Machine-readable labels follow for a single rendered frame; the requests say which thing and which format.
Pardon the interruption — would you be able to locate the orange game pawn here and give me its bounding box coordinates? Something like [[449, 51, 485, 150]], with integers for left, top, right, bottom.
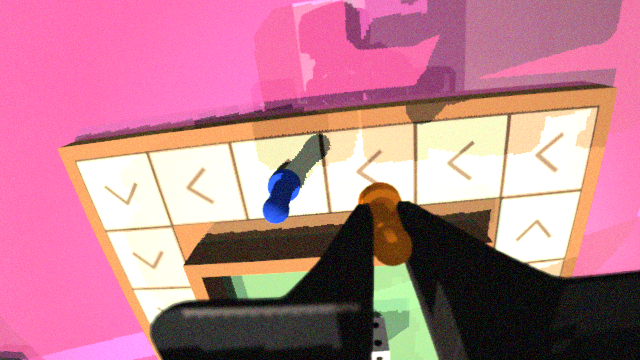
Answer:
[[358, 182, 413, 266]]

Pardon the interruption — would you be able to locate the white die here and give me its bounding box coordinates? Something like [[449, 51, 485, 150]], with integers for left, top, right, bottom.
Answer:
[[373, 318, 390, 360]]

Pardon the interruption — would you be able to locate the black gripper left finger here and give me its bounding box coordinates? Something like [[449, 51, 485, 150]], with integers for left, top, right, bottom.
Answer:
[[149, 203, 374, 360]]

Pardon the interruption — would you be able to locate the blue game pawn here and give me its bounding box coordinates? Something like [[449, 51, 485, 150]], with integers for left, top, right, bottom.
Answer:
[[262, 169, 301, 224]]

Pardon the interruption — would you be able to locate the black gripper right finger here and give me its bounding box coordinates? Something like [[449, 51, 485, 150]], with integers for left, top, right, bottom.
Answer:
[[396, 201, 640, 360]]

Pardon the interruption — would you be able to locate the white square board game track with arrows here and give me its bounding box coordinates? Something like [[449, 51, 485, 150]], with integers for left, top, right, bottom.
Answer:
[[57, 84, 618, 360]]

